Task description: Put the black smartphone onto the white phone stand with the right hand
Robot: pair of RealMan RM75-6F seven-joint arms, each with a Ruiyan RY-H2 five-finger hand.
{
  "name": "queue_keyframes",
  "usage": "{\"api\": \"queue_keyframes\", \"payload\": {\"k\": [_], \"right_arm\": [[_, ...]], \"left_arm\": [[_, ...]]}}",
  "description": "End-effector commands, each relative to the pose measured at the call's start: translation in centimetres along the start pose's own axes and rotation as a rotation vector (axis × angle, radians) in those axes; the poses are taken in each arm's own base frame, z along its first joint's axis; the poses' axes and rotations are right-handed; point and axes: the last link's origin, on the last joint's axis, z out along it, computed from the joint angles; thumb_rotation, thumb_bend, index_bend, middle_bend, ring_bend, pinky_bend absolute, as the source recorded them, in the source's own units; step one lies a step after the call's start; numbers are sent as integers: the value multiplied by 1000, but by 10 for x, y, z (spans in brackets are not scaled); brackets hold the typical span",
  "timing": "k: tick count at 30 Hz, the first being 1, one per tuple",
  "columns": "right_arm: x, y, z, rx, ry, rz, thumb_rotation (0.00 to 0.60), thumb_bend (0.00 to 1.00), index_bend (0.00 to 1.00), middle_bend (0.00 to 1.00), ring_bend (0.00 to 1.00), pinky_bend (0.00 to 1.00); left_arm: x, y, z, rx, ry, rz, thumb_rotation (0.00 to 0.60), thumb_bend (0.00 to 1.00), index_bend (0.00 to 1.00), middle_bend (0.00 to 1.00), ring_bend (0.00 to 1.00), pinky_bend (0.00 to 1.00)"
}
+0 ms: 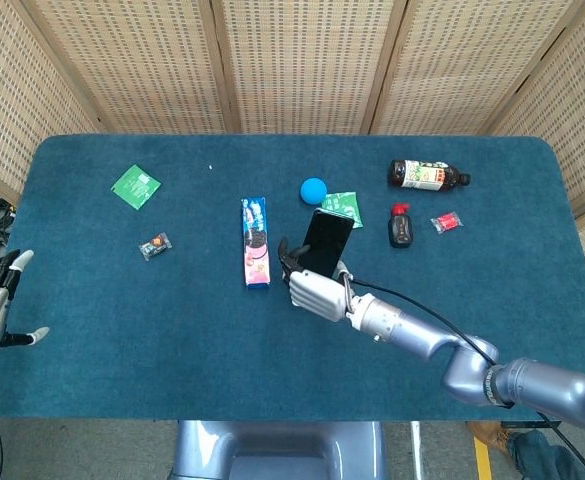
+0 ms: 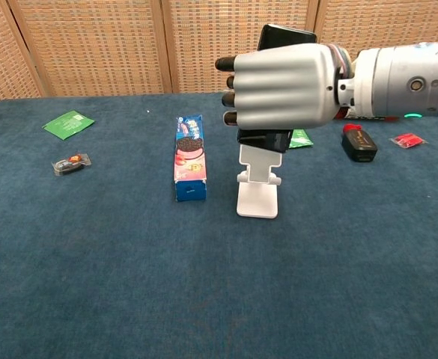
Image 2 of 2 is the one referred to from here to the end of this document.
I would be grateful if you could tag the woven rattan folding screen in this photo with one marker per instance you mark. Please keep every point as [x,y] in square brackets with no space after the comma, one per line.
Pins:
[129,43]

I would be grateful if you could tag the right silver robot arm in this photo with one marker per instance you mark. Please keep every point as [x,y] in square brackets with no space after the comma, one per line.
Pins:
[406,78]

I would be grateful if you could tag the green sachet with white print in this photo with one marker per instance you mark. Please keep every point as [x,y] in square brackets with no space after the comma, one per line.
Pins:
[300,138]
[67,124]

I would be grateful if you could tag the black smartphone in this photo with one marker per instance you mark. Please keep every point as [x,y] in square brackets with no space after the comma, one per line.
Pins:
[278,37]

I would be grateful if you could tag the blue Oreo cookie box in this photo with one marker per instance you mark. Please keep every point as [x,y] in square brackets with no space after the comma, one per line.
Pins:
[189,157]

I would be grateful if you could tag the dark wrapped snack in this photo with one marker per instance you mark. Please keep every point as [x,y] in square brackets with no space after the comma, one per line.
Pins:
[70,163]

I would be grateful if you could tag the white phone stand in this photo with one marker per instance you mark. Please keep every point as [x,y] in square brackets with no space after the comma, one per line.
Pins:
[258,179]

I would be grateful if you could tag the red wrapped candy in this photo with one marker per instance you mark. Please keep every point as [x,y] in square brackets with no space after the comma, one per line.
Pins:
[408,140]

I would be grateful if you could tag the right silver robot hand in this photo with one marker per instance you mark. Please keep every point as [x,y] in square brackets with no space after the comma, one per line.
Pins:
[286,86]

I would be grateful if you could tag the brown tea bottle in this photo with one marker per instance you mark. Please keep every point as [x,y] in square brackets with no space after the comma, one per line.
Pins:
[364,116]

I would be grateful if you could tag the black bottle with red cap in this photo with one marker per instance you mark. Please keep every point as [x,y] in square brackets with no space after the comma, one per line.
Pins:
[358,144]

